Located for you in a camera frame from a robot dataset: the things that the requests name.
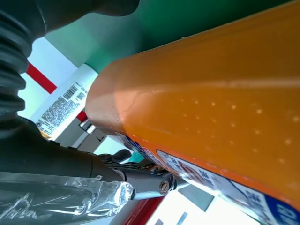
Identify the teal bottle with white label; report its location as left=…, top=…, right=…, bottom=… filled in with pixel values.
left=29, top=64, right=99, bottom=141

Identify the green table mat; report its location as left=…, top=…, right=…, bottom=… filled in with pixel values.
left=44, top=0, right=292, bottom=75

